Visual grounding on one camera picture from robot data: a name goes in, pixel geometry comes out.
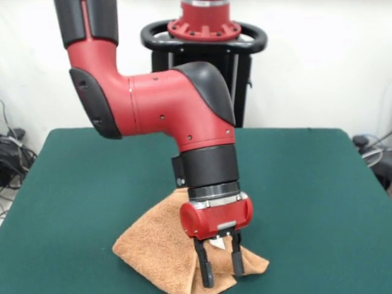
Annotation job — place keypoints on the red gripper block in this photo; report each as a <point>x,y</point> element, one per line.
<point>214,220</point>

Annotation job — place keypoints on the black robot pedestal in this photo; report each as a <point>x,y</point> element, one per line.
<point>254,39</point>

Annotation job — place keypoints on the dark green table cloth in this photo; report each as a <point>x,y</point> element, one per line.
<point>76,229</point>

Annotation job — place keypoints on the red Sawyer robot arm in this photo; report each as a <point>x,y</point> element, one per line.
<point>153,104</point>

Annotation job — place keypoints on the orange-brown terry towel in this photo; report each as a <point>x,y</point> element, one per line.
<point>159,245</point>

